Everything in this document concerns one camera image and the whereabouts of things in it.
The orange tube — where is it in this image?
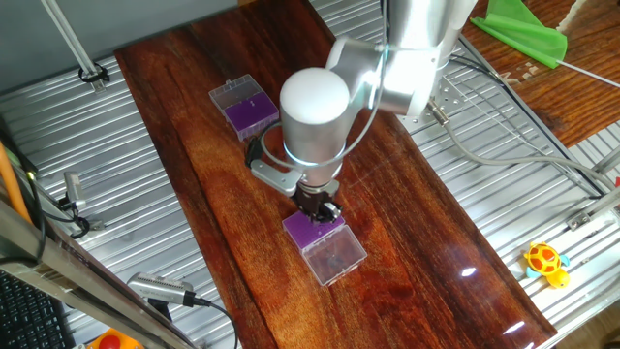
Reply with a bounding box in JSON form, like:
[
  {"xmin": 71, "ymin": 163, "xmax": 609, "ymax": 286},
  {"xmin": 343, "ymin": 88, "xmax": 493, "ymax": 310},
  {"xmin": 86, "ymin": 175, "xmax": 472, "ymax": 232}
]
[{"xmin": 0, "ymin": 142, "xmax": 34, "ymax": 225}]

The black camera cable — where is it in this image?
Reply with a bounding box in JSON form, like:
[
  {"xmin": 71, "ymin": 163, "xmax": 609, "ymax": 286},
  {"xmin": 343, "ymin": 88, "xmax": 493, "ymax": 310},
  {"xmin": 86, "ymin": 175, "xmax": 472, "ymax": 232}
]
[{"xmin": 186, "ymin": 293, "xmax": 239, "ymax": 349}]

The purple pipette tip box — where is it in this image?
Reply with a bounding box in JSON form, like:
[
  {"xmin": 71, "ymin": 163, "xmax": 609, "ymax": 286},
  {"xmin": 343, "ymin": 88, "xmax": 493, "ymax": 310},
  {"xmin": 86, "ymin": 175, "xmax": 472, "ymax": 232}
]
[
  {"xmin": 207, "ymin": 74, "xmax": 281, "ymax": 143},
  {"xmin": 282, "ymin": 210, "xmax": 368, "ymax": 287}
]

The yellow orange turtle toy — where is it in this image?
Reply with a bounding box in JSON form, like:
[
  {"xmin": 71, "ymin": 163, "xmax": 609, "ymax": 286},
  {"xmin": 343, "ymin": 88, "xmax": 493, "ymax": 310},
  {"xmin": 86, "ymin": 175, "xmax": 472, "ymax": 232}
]
[{"xmin": 522, "ymin": 240, "xmax": 572, "ymax": 290}]

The aluminium strut with bracket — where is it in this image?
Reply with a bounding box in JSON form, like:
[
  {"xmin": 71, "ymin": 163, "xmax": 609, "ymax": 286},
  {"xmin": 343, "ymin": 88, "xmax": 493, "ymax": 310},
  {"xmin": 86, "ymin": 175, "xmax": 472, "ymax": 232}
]
[{"xmin": 566, "ymin": 186, "xmax": 620, "ymax": 232}]

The green cloth flag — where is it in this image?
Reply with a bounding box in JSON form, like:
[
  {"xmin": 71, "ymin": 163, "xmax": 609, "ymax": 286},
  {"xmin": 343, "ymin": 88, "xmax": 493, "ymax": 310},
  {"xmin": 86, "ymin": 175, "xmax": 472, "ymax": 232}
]
[{"xmin": 469, "ymin": 0, "xmax": 620, "ymax": 90}]

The small grey camera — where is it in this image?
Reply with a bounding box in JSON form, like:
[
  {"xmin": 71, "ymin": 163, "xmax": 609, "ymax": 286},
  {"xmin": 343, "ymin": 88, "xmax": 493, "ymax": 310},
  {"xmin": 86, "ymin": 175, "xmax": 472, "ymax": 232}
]
[{"xmin": 62, "ymin": 172, "xmax": 88, "ymax": 210}]

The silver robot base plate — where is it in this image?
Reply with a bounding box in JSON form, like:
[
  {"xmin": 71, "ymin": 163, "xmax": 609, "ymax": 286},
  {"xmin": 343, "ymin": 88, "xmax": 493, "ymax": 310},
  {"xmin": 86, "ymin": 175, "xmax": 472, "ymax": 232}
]
[{"xmin": 396, "ymin": 57, "xmax": 469, "ymax": 135}]

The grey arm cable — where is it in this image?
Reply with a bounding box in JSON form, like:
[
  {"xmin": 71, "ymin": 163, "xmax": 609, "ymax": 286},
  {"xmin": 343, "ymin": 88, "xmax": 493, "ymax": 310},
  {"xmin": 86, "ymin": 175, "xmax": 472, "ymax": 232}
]
[{"xmin": 259, "ymin": 0, "xmax": 390, "ymax": 170}]

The silver ribbed camera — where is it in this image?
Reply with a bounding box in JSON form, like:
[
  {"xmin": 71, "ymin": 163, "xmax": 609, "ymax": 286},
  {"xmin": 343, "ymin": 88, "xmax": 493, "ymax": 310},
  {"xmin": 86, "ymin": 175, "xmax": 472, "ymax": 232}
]
[{"xmin": 126, "ymin": 271, "xmax": 198, "ymax": 307}]

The black ring clamp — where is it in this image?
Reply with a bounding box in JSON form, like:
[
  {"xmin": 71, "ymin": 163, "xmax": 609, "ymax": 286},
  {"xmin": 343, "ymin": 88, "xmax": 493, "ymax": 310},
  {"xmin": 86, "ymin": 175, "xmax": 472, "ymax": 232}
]
[
  {"xmin": 78, "ymin": 61, "xmax": 111, "ymax": 84},
  {"xmin": 57, "ymin": 198, "xmax": 92, "ymax": 240}
]

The dark wooden board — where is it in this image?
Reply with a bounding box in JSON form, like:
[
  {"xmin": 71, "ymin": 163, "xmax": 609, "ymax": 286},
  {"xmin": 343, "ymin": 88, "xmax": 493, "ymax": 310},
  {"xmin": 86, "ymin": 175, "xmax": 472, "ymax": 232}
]
[{"xmin": 114, "ymin": 0, "xmax": 558, "ymax": 349}]

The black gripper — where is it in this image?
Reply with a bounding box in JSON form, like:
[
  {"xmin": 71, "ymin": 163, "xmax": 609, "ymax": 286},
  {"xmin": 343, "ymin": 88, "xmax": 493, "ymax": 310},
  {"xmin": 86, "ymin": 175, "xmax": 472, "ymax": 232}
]
[{"xmin": 290, "ymin": 181, "xmax": 344, "ymax": 225}]

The black keyboard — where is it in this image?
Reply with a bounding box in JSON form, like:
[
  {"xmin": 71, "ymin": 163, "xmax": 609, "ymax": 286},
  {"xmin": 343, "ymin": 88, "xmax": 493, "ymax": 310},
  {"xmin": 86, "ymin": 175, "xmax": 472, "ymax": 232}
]
[{"xmin": 0, "ymin": 270, "xmax": 78, "ymax": 349}]

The large aluminium frame beam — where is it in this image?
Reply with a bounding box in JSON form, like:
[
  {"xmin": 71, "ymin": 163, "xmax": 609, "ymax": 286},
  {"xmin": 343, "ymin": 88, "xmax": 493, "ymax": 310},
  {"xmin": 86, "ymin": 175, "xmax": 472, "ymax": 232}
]
[{"xmin": 0, "ymin": 198, "xmax": 198, "ymax": 349}]

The black camera stand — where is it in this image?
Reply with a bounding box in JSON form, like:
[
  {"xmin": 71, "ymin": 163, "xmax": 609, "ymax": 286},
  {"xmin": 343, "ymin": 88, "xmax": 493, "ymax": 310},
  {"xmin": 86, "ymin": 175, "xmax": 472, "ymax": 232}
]
[{"xmin": 146, "ymin": 298, "xmax": 174, "ymax": 322}]

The orange emergency stop button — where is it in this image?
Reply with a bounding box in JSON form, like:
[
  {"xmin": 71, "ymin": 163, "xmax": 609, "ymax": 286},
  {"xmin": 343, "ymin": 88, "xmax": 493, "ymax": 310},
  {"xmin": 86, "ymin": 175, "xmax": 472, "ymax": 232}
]
[{"xmin": 86, "ymin": 327, "xmax": 145, "ymax": 349}]

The grey cable with metal connector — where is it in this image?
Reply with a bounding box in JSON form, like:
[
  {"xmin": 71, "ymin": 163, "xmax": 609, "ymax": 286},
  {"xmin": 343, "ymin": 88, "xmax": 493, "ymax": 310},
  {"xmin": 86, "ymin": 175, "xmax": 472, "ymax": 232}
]
[{"xmin": 425, "ymin": 96, "xmax": 620, "ymax": 193}]

